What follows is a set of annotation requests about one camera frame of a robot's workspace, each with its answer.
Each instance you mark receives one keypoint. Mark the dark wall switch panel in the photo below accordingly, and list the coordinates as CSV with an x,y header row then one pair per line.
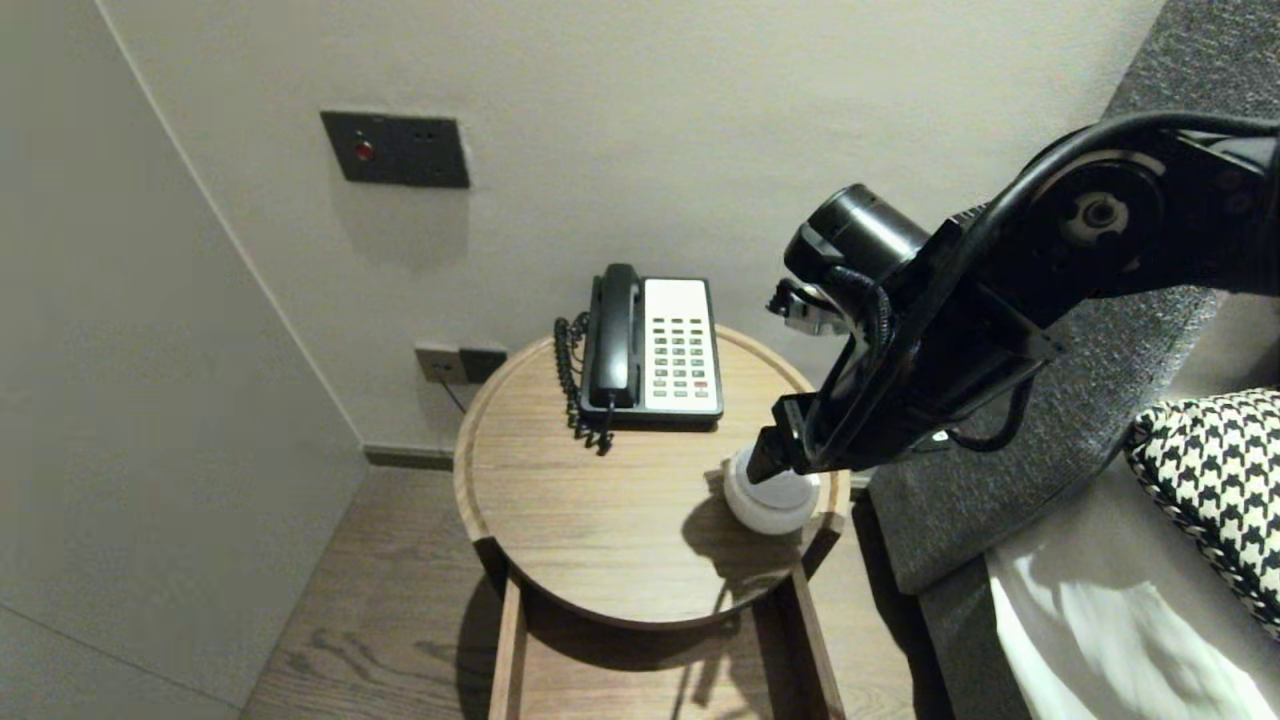
x,y
400,150

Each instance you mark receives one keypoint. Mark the grey upholstered bed headboard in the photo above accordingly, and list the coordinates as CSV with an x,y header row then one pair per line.
x,y
1050,500

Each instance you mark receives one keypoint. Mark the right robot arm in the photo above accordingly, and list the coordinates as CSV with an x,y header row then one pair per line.
x,y
1100,215

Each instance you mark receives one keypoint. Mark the black and white desk telephone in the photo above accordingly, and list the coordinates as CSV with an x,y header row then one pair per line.
x,y
680,345

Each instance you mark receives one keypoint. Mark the white bed sheet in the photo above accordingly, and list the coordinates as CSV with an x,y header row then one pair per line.
x,y
1120,620

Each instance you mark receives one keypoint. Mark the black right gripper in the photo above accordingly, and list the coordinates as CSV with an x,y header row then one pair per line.
x,y
920,380

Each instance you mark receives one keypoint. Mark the black telephone handset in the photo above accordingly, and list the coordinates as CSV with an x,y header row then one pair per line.
x,y
614,340

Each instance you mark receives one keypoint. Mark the black white houndstooth pillow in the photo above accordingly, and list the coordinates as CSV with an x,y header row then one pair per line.
x,y
1210,480

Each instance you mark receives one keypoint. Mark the beige wall socket plate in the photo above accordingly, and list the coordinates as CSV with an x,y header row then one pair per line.
x,y
438,365

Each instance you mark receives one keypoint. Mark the curved wooden table drawer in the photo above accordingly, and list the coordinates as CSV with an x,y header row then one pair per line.
x,y
810,640

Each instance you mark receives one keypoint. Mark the round wooden bedside table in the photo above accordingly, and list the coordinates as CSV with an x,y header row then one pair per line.
x,y
600,520

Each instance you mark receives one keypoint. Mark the white round lidded device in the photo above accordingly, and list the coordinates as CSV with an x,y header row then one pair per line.
x,y
770,510

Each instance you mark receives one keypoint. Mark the dark grey wall socket plate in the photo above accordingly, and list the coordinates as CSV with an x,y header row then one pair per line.
x,y
485,364

